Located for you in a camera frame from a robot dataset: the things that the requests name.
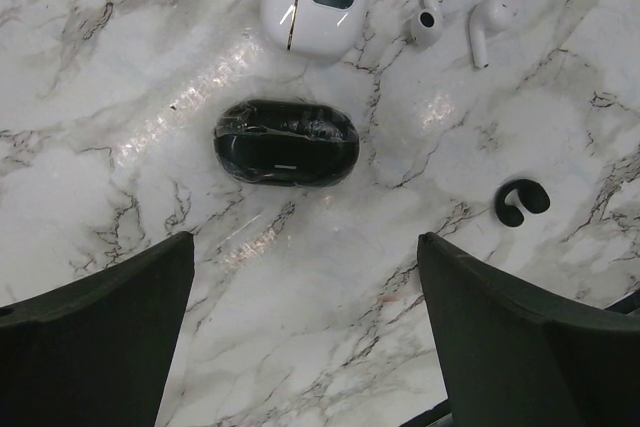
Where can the black clip-on earbud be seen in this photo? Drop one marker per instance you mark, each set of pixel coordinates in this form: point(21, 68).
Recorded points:
point(516, 194)

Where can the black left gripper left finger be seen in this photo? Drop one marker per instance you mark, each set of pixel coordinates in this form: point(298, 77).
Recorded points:
point(97, 351)

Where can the white stem earbud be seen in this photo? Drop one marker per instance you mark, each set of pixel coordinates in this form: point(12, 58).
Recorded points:
point(488, 18)
point(427, 27)

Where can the white stem earbud right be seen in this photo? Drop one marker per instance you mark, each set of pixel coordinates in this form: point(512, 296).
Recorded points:
point(488, 18)

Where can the black earbud charging case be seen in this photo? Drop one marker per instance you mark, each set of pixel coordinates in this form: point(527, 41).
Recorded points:
point(278, 143)

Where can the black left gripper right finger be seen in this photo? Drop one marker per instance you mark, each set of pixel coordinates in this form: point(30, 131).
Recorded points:
point(514, 354)

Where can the white stem earbud left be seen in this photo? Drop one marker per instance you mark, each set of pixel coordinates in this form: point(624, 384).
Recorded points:
point(427, 27)

